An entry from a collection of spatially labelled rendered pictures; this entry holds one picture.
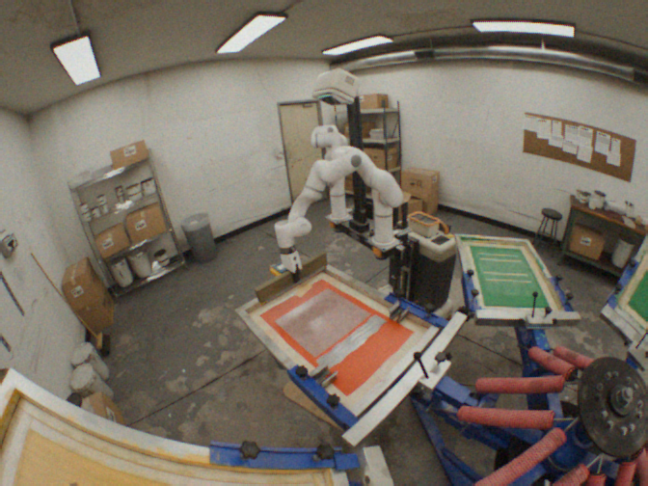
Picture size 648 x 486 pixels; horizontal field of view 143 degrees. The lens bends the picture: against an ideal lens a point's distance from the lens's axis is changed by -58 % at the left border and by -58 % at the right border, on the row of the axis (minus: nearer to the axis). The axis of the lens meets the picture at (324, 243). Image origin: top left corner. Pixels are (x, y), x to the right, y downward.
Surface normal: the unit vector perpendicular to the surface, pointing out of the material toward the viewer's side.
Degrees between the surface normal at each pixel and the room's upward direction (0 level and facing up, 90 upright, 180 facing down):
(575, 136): 87
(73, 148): 90
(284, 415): 0
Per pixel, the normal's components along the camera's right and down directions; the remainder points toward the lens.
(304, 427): -0.11, -0.87
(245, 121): 0.66, 0.29
